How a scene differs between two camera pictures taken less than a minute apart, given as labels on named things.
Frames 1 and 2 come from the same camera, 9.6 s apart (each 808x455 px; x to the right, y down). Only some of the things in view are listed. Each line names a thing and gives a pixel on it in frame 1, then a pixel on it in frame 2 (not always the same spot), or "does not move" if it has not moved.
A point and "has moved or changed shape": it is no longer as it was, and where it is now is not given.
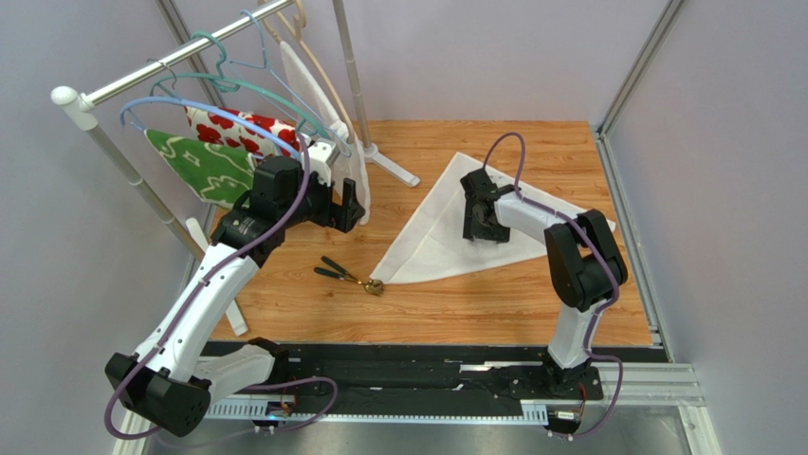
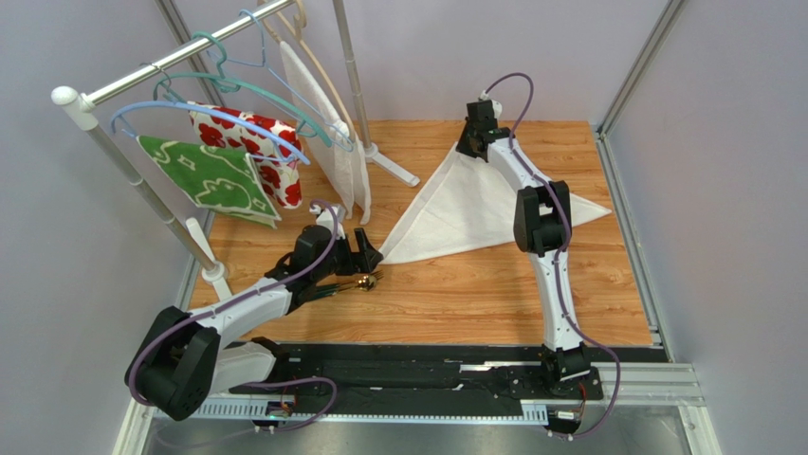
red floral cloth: [219, 129] does not move
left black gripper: [342, 217] → [357, 263]
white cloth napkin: [431, 242] has moved or changed shape
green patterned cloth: [217, 175] does not move
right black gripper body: [476, 206] → [471, 140]
